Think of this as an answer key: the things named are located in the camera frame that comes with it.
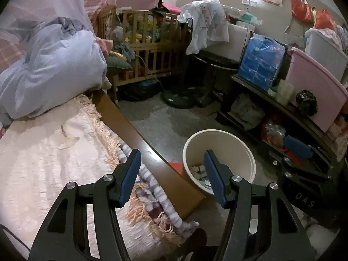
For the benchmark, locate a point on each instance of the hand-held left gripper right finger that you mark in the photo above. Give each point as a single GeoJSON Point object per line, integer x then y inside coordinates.
{"type": "Point", "coordinates": [214, 179]}

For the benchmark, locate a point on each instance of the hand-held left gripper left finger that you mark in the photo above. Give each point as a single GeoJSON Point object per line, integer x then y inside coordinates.
{"type": "Point", "coordinates": [130, 176]}

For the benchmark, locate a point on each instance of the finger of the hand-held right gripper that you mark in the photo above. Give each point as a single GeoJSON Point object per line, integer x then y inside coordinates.
{"type": "Point", "coordinates": [297, 146]}

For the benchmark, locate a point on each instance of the white plastic bucket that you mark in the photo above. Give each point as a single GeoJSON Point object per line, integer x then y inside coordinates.
{"type": "Point", "coordinates": [217, 141]}

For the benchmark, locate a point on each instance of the dark wooden shelf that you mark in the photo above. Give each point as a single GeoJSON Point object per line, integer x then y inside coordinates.
{"type": "Point", "coordinates": [296, 115]}

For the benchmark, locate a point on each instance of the red plastic item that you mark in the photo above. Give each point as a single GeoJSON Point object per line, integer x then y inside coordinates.
{"type": "Point", "coordinates": [176, 166]}

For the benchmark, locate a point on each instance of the black crumpled bag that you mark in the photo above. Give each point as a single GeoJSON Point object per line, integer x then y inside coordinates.
{"type": "Point", "coordinates": [307, 102]}

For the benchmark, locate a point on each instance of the translucent plastic cup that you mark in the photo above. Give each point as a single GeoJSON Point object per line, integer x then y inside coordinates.
{"type": "Point", "coordinates": [284, 92]}

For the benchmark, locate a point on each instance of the grey plastic bag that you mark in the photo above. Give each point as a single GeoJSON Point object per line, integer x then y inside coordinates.
{"type": "Point", "coordinates": [247, 111]}

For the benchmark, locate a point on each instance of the pink plastic tub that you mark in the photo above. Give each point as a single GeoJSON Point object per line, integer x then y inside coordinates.
{"type": "Point", "coordinates": [315, 81]}

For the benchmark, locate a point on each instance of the pink quilted blanket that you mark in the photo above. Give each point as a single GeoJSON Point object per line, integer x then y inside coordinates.
{"type": "Point", "coordinates": [40, 163]}

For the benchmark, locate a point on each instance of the blue packaged bag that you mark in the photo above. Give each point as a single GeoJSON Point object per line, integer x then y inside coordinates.
{"type": "Point", "coordinates": [258, 59]}

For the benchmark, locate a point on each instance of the white storage bin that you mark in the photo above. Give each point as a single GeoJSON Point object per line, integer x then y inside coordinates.
{"type": "Point", "coordinates": [320, 46]}

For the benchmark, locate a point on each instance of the green cushion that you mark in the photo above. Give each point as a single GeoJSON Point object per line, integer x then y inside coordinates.
{"type": "Point", "coordinates": [117, 62]}

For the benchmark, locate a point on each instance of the white flat board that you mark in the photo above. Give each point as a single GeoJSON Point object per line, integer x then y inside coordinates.
{"type": "Point", "coordinates": [238, 40]}

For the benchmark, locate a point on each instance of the wooden baby crib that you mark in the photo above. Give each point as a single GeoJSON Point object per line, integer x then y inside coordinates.
{"type": "Point", "coordinates": [141, 54]}

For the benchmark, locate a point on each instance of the orange-red shopping bag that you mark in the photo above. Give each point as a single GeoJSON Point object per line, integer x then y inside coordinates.
{"type": "Point", "coordinates": [325, 20]}

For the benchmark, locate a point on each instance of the blue-grey duvet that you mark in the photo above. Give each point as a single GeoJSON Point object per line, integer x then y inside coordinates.
{"type": "Point", "coordinates": [54, 68]}

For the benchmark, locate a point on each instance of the red shopping bag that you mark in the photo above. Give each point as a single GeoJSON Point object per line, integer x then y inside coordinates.
{"type": "Point", "coordinates": [300, 9]}

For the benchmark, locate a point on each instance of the white plastic bag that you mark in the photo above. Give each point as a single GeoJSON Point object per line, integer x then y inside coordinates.
{"type": "Point", "coordinates": [206, 19]}

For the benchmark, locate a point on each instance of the white mosquito net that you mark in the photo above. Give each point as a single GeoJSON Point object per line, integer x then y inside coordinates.
{"type": "Point", "coordinates": [40, 0]}

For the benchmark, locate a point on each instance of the wooden bed frame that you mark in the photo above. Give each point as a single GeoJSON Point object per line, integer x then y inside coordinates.
{"type": "Point", "coordinates": [152, 155]}

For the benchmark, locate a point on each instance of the white wall sockets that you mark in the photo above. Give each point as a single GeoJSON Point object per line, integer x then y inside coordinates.
{"type": "Point", "coordinates": [248, 2]}

